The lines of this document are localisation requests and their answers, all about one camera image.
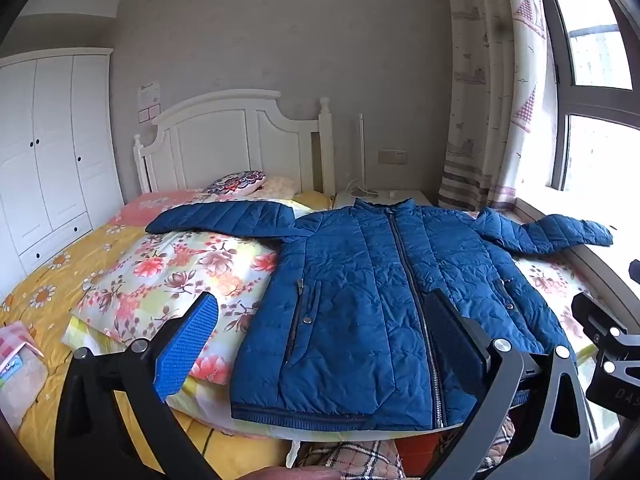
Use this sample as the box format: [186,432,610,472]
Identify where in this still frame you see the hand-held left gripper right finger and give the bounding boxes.
[422,290,593,480]

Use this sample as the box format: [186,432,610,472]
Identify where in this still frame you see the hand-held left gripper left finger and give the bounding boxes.
[54,291,221,480]

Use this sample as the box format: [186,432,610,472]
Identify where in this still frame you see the blue puffer jacket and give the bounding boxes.
[145,197,615,432]

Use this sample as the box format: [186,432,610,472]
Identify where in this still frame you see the floral quilt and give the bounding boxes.
[61,199,621,441]

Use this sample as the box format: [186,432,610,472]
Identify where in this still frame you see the yellow pink patchwork bedsheet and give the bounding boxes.
[0,189,301,480]

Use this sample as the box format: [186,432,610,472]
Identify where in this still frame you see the white nightstand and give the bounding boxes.
[332,189,433,211]

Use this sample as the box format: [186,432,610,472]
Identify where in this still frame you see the plaid pants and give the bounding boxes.
[287,412,516,480]

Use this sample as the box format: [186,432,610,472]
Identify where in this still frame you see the round patterned cushion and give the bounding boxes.
[202,170,267,196]

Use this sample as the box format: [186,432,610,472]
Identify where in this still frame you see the pink checked plastic bag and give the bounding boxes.
[0,322,49,431]

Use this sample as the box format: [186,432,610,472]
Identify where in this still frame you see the beige checked pillow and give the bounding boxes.
[255,176,298,199]

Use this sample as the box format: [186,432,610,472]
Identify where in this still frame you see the white stick desk lamp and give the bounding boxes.
[350,114,381,199]

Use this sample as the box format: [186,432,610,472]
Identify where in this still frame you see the white bed headboard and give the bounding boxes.
[132,89,335,196]

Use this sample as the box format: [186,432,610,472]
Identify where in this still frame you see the window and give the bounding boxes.
[534,0,640,201]

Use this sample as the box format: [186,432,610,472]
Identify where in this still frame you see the white wardrobe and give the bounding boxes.
[0,47,126,281]

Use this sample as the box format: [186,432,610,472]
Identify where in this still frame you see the printed curtain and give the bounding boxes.
[439,0,561,221]

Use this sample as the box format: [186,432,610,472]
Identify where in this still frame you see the white lamp cable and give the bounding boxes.
[349,179,381,199]

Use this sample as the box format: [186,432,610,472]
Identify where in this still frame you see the wall paper notice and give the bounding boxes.
[137,80,162,123]

